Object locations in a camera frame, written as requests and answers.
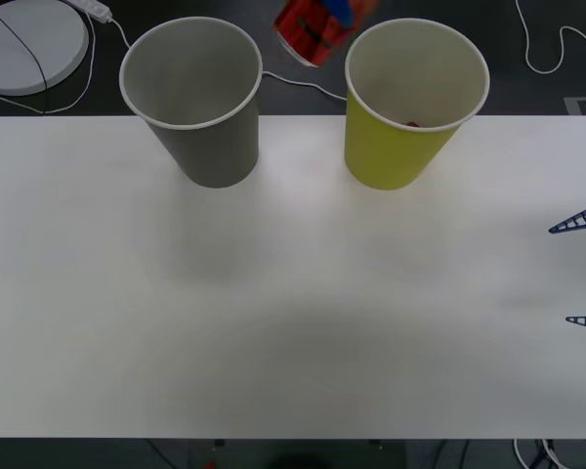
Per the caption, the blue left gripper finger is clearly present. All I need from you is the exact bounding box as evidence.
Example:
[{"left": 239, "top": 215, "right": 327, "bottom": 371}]
[{"left": 320, "top": 0, "right": 358, "bottom": 28}]

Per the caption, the red and yellow drink can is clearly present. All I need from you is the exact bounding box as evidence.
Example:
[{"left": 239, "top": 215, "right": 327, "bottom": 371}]
[{"left": 272, "top": 0, "right": 384, "bottom": 69}]

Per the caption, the yellow-green plastic waste bin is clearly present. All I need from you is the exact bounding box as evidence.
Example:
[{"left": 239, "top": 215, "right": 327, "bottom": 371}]
[{"left": 343, "top": 18, "right": 491, "bottom": 192}]

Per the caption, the grey plastic waste bin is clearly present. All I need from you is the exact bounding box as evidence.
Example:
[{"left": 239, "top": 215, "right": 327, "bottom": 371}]
[{"left": 118, "top": 16, "right": 265, "bottom": 190}]

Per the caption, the white power strip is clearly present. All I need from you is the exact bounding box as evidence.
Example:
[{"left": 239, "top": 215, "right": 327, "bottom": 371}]
[{"left": 62, "top": 0, "right": 113, "bottom": 23}]

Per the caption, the white round disc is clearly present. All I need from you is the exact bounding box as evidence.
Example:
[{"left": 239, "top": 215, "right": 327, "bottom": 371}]
[{"left": 0, "top": 0, "right": 92, "bottom": 98}]

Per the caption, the white power strip cable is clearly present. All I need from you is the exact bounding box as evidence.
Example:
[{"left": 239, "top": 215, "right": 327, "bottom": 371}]
[{"left": 107, "top": 18, "right": 349, "bottom": 104}]

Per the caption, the white cable under table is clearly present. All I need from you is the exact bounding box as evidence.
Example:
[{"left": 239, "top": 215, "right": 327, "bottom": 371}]
[{"left": 511, "top": 438, "right": 567, "bottom": 469}]

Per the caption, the wavy white cable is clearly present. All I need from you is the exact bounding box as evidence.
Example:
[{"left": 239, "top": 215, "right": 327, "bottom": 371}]
[{"left": 514, "top": 0, "right": 586, "bottom": 76}]

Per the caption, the thin white cable loop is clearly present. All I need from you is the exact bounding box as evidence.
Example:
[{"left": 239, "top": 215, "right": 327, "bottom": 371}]
[{"left": 0, "top": 12, "right": 98, "bottom": 116}]

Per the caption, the black cable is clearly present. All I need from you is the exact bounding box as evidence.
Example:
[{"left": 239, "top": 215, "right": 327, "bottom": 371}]
[{"left": 0, "top": 8, "right": 51, "bottom": 116}]

